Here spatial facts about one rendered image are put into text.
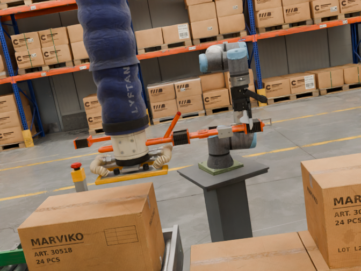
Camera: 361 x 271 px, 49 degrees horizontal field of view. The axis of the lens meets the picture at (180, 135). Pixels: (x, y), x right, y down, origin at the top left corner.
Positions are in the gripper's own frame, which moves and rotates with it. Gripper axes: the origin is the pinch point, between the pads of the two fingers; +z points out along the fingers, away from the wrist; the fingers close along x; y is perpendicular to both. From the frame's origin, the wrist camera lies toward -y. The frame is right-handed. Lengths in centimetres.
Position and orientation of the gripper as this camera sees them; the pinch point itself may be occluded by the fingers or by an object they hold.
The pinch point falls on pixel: (250, 125)
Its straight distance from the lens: 194.5
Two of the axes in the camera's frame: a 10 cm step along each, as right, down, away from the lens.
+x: -0.3, 2.2, -9.7
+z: 1.7, 9.6, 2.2
